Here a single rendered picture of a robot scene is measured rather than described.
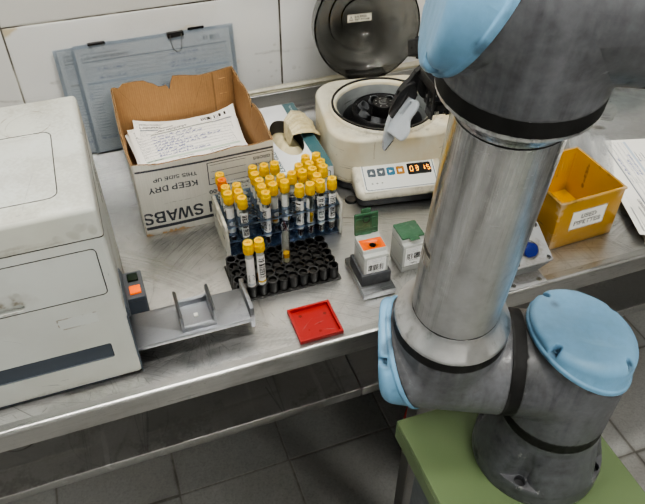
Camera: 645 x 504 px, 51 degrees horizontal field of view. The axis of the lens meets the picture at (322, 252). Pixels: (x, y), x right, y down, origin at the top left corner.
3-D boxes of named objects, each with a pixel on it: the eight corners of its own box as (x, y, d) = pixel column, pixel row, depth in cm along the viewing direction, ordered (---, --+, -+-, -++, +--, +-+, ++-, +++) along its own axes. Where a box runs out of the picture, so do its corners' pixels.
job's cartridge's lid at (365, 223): (354, 211, 103) (353, 210, 104) (355, 237, 106) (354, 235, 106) (378, 207, 104) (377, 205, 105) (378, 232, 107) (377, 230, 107)
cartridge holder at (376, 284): (363, 301, 106) (364, 284, 104) (344, 264, 113) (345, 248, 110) (395, 293, 107) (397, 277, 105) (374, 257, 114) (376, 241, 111)
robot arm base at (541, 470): (621, 494, 79) (651, 447, 72) (502, 519, 76) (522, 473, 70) (559, 391, 90) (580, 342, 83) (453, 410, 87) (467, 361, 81)
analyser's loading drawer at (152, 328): (114, 363, 94) (106, 339, 91) (109, 330, 99) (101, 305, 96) (255, 326, 100) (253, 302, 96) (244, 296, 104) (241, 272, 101)
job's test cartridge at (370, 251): (363, 284, 107) (365, 255, 103) (353, 265, 110) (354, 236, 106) (386, 279, 108) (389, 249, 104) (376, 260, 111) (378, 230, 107)
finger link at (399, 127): (378, 158, 98) (420, 109, 94) (367, 137, 102) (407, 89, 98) (393, 167, 100) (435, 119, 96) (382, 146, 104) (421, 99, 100)
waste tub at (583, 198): (547, 251, 115) (561, 205, 108) (504, 206, 124) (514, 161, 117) (611, 233, 118) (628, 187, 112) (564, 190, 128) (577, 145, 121)
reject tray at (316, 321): (300, 345, 99) (300, 341, 99) (286, 313, 104) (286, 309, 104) (343, 333, 101) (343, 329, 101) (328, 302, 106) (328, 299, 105)
